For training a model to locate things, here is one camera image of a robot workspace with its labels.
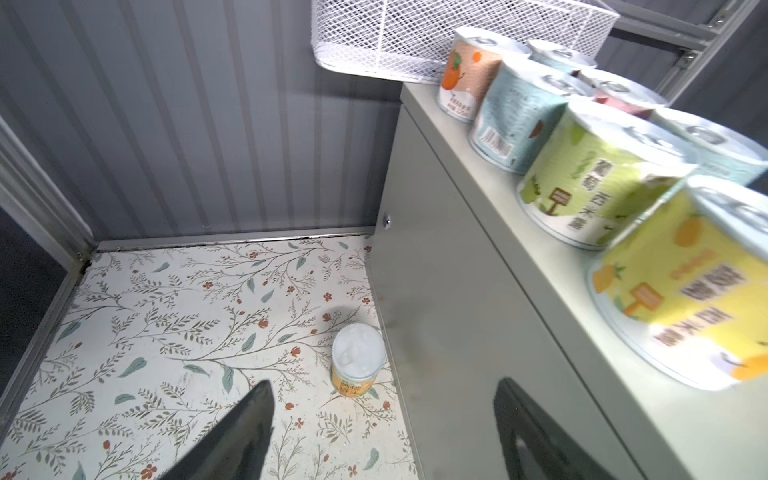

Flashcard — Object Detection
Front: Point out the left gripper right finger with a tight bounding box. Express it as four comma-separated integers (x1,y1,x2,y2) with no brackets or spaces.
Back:
493,377,612,479

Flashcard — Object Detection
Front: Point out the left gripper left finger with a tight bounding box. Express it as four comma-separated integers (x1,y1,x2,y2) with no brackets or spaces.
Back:
163,380,275,480

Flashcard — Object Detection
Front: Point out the yellow green label can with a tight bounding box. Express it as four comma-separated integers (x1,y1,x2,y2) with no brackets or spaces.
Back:
517,99,699,251

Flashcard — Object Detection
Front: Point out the white label can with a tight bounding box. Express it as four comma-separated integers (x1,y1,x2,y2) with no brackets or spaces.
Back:
650,108,767,186

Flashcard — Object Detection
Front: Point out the light blue label can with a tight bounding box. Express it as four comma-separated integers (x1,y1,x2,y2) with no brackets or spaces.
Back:
468,58,596,175

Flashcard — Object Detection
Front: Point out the pink label can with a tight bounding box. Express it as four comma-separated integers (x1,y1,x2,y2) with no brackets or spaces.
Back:
578,69,669,119

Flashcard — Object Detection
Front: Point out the teal label can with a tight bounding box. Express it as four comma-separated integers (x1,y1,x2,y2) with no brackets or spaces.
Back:
526,39,598,77

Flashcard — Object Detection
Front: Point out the orange label can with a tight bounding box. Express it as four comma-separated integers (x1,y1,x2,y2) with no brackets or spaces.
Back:
437,26,532,123

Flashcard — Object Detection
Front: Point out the white metal cabinet counter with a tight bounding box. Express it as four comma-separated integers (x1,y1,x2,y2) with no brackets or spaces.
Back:
369,84,767,479

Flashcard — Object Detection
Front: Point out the floral table mat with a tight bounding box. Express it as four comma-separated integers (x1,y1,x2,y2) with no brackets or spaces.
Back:
1,236,417,479

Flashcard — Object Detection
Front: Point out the yellow label can back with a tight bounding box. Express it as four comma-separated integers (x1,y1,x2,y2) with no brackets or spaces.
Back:
331,323,387,398

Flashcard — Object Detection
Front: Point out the white wire mesh basket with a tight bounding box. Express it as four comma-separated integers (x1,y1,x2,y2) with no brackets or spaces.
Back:
310,0,621,85

